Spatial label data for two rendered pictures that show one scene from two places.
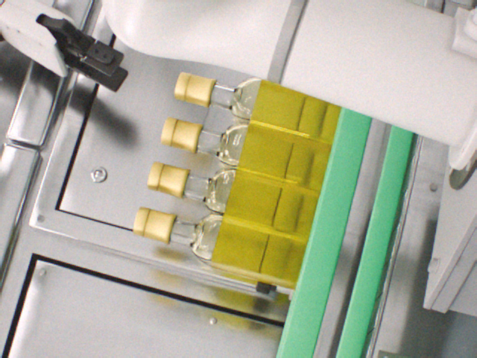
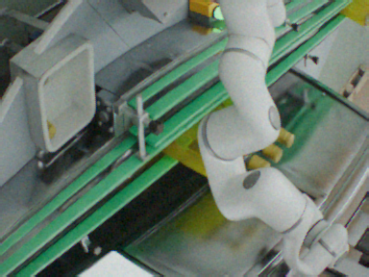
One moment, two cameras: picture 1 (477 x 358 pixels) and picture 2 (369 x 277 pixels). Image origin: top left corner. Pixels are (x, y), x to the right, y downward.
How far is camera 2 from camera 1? 1.50 m
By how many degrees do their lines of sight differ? 62
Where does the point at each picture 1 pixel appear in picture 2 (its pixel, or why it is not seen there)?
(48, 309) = (329, 178)
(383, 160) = (184, 73)
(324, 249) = not seen: hidden behind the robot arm
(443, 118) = not seen: outside the picture
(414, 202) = (183, 53)
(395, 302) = (209, 37)
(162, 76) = (245, 239)
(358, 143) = (191, 79)
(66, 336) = (325, 167)
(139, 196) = not seen: hidden behind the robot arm
